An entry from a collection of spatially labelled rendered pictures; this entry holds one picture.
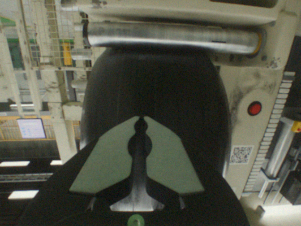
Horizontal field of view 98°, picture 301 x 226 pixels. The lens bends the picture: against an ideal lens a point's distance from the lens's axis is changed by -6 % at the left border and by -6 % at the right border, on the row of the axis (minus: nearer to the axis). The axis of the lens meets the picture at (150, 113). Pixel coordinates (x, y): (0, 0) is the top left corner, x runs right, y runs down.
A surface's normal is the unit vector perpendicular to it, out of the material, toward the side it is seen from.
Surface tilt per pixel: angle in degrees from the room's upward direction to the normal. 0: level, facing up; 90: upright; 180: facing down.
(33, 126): 90
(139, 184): 98
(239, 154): 90
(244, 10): 90
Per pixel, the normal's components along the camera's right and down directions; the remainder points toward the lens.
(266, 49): -1.00, -0.02
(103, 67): -0.22, -0.48
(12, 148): 0.15, 0.34
